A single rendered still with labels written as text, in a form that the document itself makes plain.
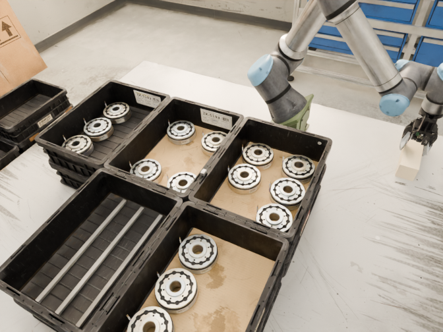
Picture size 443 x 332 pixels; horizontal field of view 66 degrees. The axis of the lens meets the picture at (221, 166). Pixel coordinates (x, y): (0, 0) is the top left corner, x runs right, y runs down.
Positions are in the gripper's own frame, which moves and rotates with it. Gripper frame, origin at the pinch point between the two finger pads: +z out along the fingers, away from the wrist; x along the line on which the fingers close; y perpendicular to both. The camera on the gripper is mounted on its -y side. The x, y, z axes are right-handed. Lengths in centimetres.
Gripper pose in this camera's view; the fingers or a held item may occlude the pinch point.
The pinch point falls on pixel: (413, 149)
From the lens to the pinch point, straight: 146.4
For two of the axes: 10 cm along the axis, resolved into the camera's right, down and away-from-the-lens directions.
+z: 0.5, 6.9, 7.2
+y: -4.8, 6.5, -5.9
